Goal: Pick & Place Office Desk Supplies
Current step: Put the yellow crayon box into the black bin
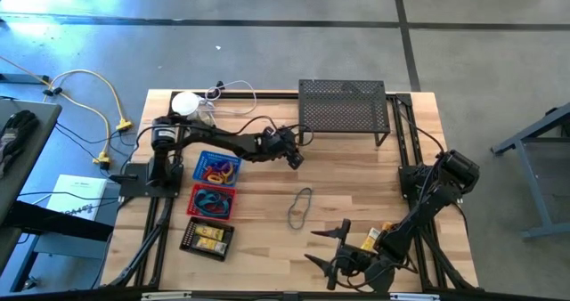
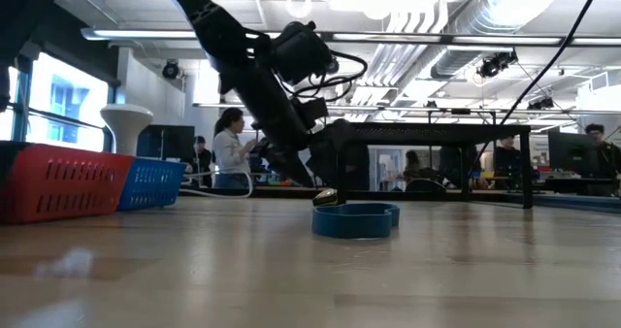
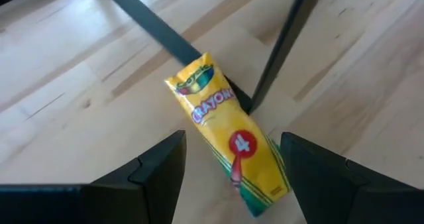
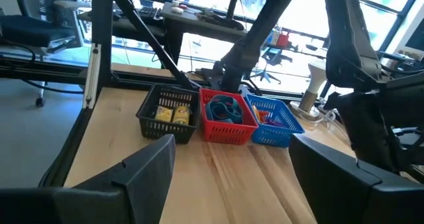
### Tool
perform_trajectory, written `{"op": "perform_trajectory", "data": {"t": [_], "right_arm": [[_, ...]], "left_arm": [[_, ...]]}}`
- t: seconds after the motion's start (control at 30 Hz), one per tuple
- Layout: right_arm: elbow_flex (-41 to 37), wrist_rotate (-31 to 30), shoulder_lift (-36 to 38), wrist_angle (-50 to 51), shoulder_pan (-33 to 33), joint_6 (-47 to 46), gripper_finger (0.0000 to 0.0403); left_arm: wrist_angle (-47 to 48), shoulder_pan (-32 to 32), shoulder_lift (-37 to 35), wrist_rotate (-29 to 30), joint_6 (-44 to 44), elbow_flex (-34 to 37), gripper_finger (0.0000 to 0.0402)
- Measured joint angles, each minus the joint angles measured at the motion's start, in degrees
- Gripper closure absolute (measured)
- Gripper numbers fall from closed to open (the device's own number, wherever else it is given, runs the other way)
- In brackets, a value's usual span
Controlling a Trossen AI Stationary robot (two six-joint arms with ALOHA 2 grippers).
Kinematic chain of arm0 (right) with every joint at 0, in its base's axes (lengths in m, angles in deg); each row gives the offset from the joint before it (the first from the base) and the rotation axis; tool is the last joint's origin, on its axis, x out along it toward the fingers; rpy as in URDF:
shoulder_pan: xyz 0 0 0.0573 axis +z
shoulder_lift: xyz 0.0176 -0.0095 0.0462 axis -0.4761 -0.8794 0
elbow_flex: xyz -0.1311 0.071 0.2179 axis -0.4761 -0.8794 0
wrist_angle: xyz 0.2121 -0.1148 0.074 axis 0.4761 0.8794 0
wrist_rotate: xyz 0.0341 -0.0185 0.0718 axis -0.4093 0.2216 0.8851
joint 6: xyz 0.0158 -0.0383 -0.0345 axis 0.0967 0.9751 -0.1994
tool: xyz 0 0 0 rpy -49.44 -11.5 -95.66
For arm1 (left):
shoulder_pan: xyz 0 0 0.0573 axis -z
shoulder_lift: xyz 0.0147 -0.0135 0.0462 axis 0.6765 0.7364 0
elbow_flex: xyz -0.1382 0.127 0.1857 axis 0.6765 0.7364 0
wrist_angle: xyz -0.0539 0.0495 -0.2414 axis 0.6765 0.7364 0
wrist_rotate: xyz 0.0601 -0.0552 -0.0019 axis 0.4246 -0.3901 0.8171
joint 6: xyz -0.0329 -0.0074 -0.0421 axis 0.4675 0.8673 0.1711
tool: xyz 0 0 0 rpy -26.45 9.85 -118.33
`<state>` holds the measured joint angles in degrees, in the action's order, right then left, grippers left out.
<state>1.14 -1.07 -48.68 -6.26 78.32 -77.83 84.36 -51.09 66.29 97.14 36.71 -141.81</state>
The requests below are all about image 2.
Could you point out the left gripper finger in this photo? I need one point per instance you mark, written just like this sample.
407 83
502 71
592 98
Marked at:
296 163

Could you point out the red plastic basket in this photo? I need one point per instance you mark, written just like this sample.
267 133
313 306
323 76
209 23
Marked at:
63 182

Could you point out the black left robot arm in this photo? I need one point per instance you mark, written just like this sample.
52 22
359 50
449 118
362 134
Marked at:
218 27

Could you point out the black ceiling spotlight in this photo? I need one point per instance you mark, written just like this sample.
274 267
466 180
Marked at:
335 66
171 70

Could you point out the black computer monitor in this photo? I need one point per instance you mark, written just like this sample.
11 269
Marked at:
170 141
567 151

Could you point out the black chair back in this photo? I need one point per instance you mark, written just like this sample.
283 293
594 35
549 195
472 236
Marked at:
424 185

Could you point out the blue plastic basket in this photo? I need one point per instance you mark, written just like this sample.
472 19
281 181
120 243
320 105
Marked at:
150 182

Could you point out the black mesh shelf riser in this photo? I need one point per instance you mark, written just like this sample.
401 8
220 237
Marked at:
436 134

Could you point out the white mushroom lamp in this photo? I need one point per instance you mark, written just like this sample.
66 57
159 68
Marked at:
126 124

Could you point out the long ceiling light bar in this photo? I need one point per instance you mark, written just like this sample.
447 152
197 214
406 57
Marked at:
145 34

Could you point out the bright window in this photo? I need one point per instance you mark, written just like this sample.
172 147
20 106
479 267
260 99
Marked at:
63 105

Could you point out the black ceiling light cluster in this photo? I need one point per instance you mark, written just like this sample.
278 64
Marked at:
495 63

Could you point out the dark blue flat board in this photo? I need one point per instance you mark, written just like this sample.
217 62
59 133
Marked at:
577 203

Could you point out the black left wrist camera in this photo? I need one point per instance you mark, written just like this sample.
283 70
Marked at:
301 51

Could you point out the silver ventilation duct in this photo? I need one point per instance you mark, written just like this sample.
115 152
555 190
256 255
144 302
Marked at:
485 17

